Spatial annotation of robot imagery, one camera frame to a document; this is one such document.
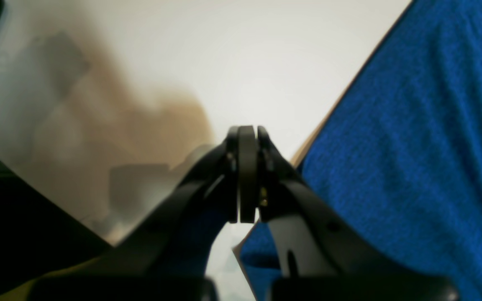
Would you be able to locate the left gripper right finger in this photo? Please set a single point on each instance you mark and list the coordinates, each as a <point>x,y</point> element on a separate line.
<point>321,258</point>

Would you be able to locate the dark blue t-shirt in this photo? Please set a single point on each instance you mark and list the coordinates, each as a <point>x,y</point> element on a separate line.
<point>400,156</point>

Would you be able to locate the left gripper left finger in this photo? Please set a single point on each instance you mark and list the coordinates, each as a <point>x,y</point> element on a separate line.
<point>165,257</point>

